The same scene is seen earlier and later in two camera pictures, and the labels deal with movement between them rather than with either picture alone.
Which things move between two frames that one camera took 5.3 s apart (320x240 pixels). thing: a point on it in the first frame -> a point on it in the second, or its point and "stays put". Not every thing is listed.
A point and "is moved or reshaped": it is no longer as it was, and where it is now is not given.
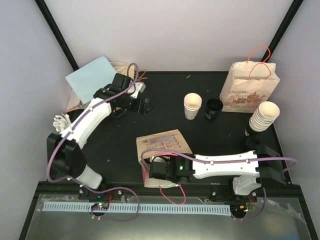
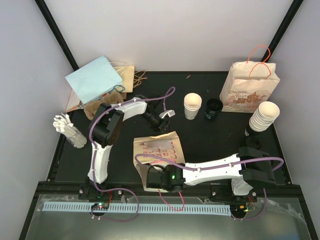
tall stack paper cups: (264, 116) stays put
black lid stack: (213, 106) stays put
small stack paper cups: (192, 103) stays put
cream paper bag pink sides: (172, 140) is moved or reshaped
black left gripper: (144, 110) -> (163, 126)
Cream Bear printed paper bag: (248, 84) stays put
